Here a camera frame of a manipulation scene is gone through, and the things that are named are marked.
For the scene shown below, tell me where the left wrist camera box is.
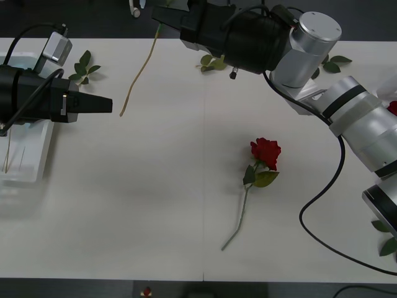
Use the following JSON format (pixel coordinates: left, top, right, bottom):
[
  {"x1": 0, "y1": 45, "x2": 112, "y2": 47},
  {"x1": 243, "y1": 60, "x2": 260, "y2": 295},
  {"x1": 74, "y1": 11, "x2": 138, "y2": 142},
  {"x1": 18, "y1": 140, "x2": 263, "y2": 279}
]
[{"x1": 41, "y1": 30, "x2": 73, "y2": 66}]

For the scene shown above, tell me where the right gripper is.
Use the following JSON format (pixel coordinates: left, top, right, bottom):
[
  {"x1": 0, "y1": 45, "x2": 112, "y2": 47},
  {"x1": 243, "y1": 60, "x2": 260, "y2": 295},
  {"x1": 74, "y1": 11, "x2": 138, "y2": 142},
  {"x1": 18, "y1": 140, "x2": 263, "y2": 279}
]
[{"x1": 151, "y1": 0, "x2": 232, "y2": 58}]

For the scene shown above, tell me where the white chair caster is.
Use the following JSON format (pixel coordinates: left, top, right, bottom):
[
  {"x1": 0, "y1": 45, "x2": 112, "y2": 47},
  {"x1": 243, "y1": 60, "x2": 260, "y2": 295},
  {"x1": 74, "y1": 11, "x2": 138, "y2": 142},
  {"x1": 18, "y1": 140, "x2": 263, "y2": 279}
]
[{"x1": 128, "y1": 0, "x2": 143, "y2": 18}]

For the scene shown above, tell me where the black floor cable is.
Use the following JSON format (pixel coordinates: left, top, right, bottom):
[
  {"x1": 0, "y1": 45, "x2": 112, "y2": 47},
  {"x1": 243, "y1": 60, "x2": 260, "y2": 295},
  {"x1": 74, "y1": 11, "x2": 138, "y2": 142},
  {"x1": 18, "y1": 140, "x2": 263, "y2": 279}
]
[{"x1": 333, "y1": 284, "x2": 397, "y2": 298}]

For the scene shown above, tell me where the loose green leaf twig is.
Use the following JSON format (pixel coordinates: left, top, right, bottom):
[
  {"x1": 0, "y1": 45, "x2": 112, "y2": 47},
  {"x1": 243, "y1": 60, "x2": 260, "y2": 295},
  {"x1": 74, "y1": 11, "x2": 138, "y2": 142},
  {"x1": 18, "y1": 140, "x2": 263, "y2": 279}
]
[
  {"x1": 68, "y1": 50, "x2": 102, "y2": 89},
  {"x1": 370, "y1": 219, "x2": 397, "y2": 258},
  {"x1": 194, "y1": 54, "x2": 229, "y2": 74},
  {"x1": 310, "y1": 53, "x2": 354, "y2": 81}
]

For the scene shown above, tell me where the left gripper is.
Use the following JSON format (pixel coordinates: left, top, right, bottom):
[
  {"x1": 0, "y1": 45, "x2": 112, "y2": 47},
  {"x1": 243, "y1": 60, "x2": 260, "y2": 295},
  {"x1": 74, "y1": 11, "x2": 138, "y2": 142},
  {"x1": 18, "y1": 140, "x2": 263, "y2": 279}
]
[{"x1": 17, "y1": 70, "x2": 114, "y2": 124}]

